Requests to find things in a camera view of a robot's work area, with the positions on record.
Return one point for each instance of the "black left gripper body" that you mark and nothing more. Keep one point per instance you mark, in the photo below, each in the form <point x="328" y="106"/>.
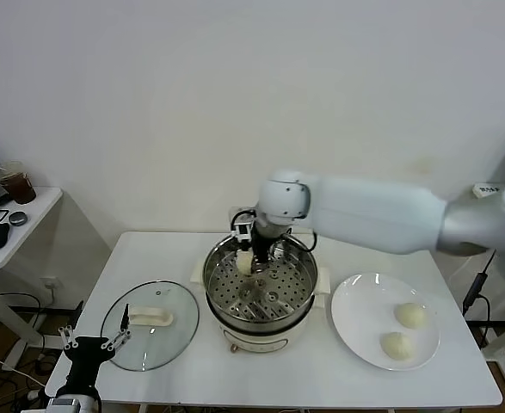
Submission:
<point x="86" y="357"/>

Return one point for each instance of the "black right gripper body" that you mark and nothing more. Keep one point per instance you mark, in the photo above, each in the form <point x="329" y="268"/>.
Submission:
<point x="262" y="243"/>

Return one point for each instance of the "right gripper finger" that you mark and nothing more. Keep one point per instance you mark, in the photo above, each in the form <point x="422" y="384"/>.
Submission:
<point x="262" y="264"/>

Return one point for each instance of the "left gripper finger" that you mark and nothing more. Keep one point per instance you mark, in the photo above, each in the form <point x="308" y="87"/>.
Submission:
<point x="125" y="320"/>
<point x="68" y="337"/>

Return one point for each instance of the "white steamed baozi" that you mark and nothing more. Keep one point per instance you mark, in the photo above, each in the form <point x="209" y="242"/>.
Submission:
<point x="244" y="263"/>
<point x="410" y="315"/>
<point x="397" y="345"/>

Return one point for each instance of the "white and grey right arm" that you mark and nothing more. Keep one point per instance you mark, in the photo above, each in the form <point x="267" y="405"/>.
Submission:
<point x="364" y="215"/>

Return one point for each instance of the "stainless steel steamer basket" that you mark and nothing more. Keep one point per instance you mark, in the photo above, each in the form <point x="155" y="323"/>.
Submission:
<point x="286" y="284"/>

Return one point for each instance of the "cream electric cooker pot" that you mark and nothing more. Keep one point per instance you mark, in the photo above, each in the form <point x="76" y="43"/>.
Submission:
<point x="256" y="340"/>

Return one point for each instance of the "white round plate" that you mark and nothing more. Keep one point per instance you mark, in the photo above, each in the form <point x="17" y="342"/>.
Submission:
<point x="364" y="310"/>

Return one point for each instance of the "grey round earbud case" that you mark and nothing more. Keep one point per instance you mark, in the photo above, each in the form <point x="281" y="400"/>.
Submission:
<point x="18" y="218"/>

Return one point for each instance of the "white side desk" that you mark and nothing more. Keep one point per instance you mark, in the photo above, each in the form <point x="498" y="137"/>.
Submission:
<point x="503" y="363"/>
<point x="41" y="206"/>

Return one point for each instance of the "plastic cup of brown drink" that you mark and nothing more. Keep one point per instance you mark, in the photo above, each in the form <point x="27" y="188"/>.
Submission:
<point x="19" y="189"/>

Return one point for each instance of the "grey usb hub adapter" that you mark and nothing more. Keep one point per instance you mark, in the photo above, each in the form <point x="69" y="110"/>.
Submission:
<point x="476" y="288"/>

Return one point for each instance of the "white sticker with black print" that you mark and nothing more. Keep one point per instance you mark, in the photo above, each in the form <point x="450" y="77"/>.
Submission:
<point x="490" y="189"/>

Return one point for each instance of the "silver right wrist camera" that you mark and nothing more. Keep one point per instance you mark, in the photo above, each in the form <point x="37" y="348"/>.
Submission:
<point x="243" y="231"/>

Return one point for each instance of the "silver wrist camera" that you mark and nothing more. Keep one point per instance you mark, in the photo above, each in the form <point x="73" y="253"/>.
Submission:
<point x="243" y="231"/>
<point x="67" y="404"/>

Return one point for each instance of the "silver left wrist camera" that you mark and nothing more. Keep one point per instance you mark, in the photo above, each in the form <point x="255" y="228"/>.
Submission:
<point x="67" y="404"/>

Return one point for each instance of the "white wall socket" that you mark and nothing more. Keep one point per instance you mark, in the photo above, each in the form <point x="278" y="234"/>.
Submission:
<point x="52" y="284"/>

